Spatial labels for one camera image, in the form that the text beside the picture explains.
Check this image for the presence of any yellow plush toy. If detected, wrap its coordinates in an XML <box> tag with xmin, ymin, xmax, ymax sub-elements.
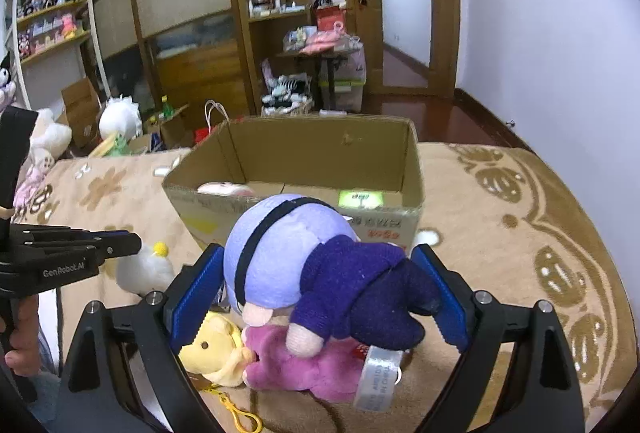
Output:
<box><xmin>177</xmin><ymin>310</ymin><xmax>264</xmax><ymax>433</ymax></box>

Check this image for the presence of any pink plush toy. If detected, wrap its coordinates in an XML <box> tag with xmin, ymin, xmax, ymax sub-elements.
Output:
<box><xmin>242</xmin><ymin>321</ymin><xmax>407</xmax><ymax>405</ymax></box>

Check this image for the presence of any purple-haired plush doll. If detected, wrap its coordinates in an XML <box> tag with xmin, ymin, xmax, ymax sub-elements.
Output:
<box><xmin>224</xmin><ymin>193</ymin><xmax>442</xmax><ymax>358</ymax></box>

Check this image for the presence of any green tissue pack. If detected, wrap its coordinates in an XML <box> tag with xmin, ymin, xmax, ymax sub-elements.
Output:
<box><xmin>338</xmin><ymin>190</ymin><xmax>384</xmax><ymax>210</ymax></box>

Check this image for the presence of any person's left hand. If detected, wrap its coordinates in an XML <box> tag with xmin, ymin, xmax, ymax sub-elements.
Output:
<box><xmin>4</xmin><ymin>295</ymin><xmax>40</xmax><ymax>378</ymax></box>

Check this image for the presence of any small white duck plush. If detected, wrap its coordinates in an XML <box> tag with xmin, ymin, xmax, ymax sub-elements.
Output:
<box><xmin>116</xmin><ymin>242</ymin><xmax>175</xmax><ymax>297</ymax></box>

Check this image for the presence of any white bunny plush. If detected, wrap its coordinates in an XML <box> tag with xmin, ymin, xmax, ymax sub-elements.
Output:
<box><xmin>14</xmin><ymin>109</ymin><xmax>73</xmax><ymax>210</ymax></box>

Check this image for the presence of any green frog toy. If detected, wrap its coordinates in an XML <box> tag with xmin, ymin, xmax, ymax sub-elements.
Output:
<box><xmin>89</xmin><ymin>133</ymin><xmax>131</xmax><ymax>158</ymax></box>

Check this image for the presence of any small brown cardboard box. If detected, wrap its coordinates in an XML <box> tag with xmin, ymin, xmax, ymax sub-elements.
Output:
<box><xmin>61</xmin><ymin>78</ymin><xmax>102</xmax><ymax>149</ymax></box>

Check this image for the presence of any beige patterned blanket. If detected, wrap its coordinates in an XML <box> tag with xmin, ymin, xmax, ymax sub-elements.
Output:
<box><xmin>24</xmin><ymin>142</ymin><xmax>638</xmax><ymax>432</ymax></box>

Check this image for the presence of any pink swirl plush cushion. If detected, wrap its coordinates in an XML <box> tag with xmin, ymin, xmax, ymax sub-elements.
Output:
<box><xmin>196</xmin><ymin>182</ymin><xmax>256</xmax><ymax>198</ymax></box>

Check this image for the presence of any red paper shopping bag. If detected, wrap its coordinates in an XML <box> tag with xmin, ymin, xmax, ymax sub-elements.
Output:
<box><xmin>194</xmin><ymin>99</ymin><xmax>231</xmax><ymax>144</ymax></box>

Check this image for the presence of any wooden toy shelf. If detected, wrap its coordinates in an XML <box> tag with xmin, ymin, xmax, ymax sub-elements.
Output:
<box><xmin>6</xmin><ymin>0</ymin><xmax>111</xmax><ymax>109</ymax></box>

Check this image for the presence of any large cardboard box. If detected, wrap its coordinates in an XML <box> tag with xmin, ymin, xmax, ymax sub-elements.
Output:
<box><xmin>163</xmin><ymin>115</ymin><xmax>424</xmax><ymax>250</ymax></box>

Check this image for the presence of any cluttered small table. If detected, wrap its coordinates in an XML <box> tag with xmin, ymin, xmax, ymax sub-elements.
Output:
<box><xmin>283</xmin><ymin>0</ymin><xmax>368</xmax><ymax>113</ymax></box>

